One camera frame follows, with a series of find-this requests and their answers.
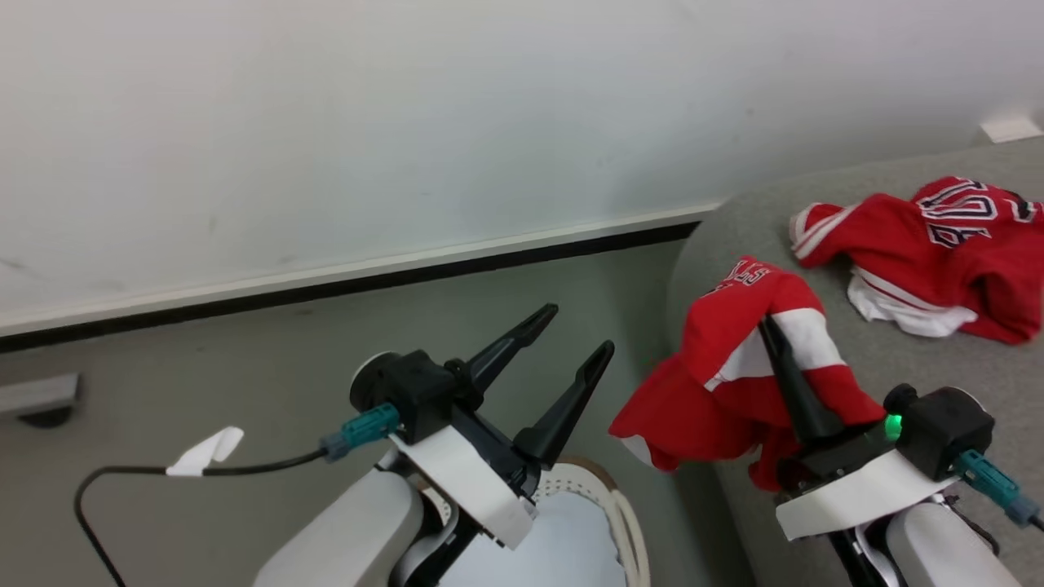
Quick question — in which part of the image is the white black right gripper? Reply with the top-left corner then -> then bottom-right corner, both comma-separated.
759,316 -> 961,542

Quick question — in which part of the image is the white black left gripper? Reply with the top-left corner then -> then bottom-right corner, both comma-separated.
390,303 -> 616,549

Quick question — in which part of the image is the red jersey with white stripes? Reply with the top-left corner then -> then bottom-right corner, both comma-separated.
609,255 -> 887,492

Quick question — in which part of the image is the red jersey with black numbers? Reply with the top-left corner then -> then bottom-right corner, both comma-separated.
789,174 -> 1044,346

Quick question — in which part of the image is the white perforated laundry basket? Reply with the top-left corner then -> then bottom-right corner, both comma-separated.
522,455 -> 653,587

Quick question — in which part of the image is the white and black baseboard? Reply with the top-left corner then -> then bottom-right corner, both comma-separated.
0,202 -> 723,353

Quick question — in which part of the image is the white tape label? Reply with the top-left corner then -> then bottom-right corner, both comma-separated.
166,426 -> 246,478

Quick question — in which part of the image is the small white block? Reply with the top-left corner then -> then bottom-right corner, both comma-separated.
979,113 -> 1044,145

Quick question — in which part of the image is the black cable with teal plug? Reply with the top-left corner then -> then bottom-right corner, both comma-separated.
956,448 -> 1044,531
73,403 -> 402,587

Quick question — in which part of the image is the grey flat bracket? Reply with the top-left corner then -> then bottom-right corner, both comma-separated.
0,373 -> 82,430

